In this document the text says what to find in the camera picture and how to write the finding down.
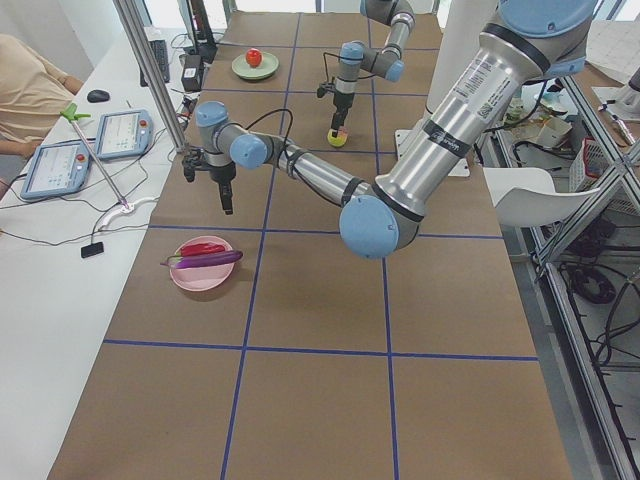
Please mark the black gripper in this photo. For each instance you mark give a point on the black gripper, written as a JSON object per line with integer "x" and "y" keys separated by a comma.
{"x": 343, "y": 100}
{"x": 222, "y": 174}

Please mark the peach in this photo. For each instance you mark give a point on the peach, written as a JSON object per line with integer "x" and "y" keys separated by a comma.
{"x": 337, "y": 138}

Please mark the red chili pepper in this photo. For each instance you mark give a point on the red chili pepper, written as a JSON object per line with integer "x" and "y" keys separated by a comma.
{"x": 202, "y": 248}

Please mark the purple eggplant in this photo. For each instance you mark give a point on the purple eggplant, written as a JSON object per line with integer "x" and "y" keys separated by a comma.
{"x": 203, "y": 260}

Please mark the red pomegranate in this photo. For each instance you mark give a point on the red pomegranate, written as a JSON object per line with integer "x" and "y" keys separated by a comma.
{"x": 253, "y": 57}

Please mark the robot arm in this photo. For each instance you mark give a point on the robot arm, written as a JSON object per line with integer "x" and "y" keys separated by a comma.
{"x": 355, "y": 56}
{"x": 522, "y": 42}

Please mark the green plate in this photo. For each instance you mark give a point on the green plate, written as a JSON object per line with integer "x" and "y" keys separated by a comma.
{"x": 268, "y": 67}

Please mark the teach pendant far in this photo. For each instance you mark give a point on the teach pendant far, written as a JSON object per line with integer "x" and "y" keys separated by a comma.
{"x": 123, "y": 134}

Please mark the teach pendant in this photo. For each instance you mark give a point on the teach pendant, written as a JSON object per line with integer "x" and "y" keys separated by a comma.
{"x": 56, "y": 170}
{"x": 123, "y": 134}

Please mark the pink plate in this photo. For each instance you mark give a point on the pink plate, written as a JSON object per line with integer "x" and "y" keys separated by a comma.
{"x": 201, "y": 278}

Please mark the black computer mouse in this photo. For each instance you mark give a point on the black computer mouse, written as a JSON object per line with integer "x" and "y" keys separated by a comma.
{"x": 98, "y": 96}

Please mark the reacher grabber stick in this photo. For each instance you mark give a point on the reacher grabber stick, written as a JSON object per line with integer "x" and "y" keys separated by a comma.
{"x": 123, "y": 207}

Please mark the teach pendant near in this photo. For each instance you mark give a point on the teach pendant near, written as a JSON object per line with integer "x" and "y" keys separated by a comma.
{"x": 56, "y": 170}

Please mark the white chair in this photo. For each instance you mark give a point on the white chair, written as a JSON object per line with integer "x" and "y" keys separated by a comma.
{"x": 526, "y": 197}

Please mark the person in beige shirt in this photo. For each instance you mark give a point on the person in beige shirt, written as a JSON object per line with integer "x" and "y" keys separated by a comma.
{"x": 33, "y": 94}

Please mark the white plastic basket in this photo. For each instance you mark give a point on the white plastic basket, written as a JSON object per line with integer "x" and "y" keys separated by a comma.
{"x": 588, "y": 166}

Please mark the aluminium frame post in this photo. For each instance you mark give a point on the aluminium frame post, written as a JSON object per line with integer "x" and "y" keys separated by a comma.
{"x": 131, "y": 21}

